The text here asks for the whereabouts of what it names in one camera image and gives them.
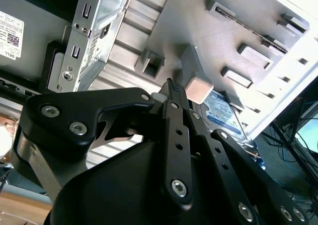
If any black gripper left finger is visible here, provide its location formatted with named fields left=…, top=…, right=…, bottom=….
left=19, top=78, right=195, bottom=206

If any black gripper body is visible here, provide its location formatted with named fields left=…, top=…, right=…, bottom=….
left=44, top=139, right=249, bottom=225

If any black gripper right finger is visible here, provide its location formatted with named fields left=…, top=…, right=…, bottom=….
left=172, top=80, right=313, bottom=225

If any hard disk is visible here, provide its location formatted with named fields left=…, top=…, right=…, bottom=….
left=187, top=89, right=268, bottom=171

